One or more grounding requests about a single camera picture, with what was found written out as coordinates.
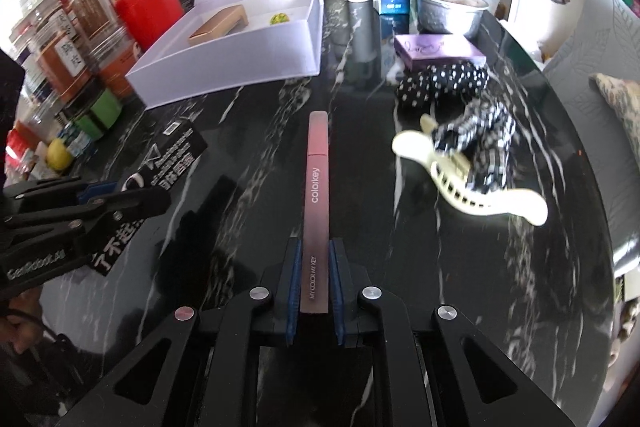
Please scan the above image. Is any black Duco long box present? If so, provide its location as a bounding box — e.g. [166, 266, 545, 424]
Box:
[88, 118, 206, 275]

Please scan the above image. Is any pink colorkey slim box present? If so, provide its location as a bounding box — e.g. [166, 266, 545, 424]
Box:
[299, 110, 330, 314]

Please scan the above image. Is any gold rectangular box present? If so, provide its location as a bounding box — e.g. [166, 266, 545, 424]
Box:
[188, 4, 248, 46]

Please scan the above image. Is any person's hand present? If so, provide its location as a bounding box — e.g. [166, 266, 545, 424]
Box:
[1, 286, 43, 355]

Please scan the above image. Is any yellow lemon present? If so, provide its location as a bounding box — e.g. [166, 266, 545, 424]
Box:
[46, 138, 75, 172]

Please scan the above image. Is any green tin can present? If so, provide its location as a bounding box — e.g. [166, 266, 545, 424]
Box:
[67, 86, 122, 141]

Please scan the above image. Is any orange spice jar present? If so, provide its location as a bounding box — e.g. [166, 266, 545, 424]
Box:
[37, 30, 91, 103]

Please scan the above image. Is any clear spice jar brown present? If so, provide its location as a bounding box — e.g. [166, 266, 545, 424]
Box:
[68, 0, 136, 75]

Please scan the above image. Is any red plastic container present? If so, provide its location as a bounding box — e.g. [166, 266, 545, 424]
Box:
[115, 0, 184, 52]

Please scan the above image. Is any cream hair claw clip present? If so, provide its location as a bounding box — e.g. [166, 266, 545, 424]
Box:
[392, 115, 549, 227]

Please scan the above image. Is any black white gingham scrunchie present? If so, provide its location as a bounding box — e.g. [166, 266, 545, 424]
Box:
[432, 96, 515, 194]

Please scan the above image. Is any open lavender gift box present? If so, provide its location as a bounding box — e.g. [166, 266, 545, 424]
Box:
[127, 0, 324, 108]

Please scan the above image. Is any black polka dot scrunchie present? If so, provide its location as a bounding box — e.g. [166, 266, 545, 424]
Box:
[395, 61, 489, 115]

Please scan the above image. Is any purple flat box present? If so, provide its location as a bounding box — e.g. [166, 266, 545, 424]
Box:
[394, 34, 487, 72]

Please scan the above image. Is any floral cushion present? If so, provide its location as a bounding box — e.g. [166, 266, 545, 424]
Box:
[591, 72, 640, 160]

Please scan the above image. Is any metal bowl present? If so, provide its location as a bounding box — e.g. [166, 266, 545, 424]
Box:
[416, 0, 489, 39]

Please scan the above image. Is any grey leaf pattern chair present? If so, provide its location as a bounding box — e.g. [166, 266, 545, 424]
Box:
[544, 0, 639, 277]

